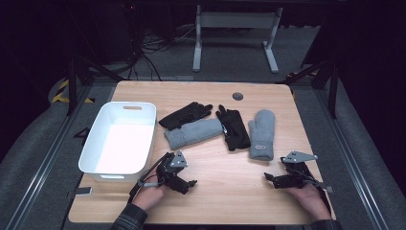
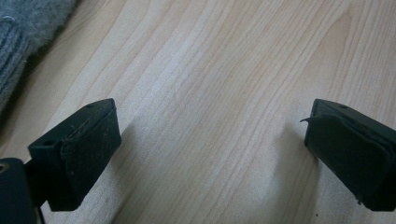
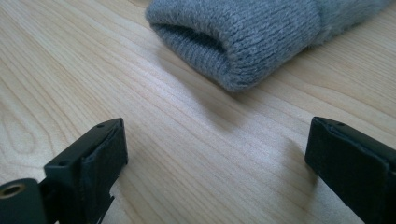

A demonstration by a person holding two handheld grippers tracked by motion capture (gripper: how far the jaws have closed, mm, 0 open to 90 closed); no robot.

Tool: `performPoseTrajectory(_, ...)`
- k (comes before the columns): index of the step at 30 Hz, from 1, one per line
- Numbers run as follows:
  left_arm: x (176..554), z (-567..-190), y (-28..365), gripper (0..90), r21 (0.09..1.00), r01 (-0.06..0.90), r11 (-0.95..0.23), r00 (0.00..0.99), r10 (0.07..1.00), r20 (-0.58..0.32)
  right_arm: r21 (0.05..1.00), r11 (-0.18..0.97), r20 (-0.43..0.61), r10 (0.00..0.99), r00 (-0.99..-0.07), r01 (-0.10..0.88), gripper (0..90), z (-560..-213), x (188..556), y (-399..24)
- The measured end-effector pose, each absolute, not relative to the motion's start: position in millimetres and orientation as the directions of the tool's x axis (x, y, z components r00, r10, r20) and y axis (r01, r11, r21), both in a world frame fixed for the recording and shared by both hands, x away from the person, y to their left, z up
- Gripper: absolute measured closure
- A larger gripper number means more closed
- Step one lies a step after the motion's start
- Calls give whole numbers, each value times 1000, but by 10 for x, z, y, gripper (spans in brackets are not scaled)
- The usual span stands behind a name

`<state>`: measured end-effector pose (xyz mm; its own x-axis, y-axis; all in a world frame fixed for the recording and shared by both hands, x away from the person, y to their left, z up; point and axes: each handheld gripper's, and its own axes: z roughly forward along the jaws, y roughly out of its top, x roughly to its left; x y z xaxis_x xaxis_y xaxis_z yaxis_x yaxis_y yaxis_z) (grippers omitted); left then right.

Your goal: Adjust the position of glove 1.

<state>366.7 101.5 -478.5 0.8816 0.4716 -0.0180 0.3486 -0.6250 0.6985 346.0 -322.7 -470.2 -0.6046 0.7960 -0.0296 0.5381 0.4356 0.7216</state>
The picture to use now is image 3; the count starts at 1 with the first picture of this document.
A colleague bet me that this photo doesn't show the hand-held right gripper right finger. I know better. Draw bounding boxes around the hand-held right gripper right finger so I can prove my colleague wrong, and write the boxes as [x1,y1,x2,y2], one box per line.
[304,116,396,224]

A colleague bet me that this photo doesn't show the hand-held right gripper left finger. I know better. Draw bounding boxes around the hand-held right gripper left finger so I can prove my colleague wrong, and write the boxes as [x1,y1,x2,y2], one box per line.
[43,117,129,224]

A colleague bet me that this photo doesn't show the grey cloth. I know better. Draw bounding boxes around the grey cloth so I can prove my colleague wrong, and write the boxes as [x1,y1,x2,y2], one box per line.
[145,0,393,93]

